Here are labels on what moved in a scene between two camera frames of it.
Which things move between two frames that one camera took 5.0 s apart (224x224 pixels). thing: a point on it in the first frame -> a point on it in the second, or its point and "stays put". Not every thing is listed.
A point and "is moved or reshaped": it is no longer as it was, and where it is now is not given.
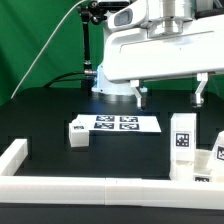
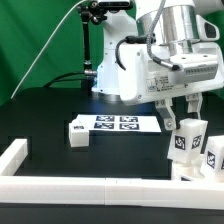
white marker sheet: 120,123 stays put
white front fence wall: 111,191 stays put
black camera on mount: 110,5 stays put
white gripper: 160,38 -> 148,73
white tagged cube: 216,162 is moved or reshaped
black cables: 59,79 stays put
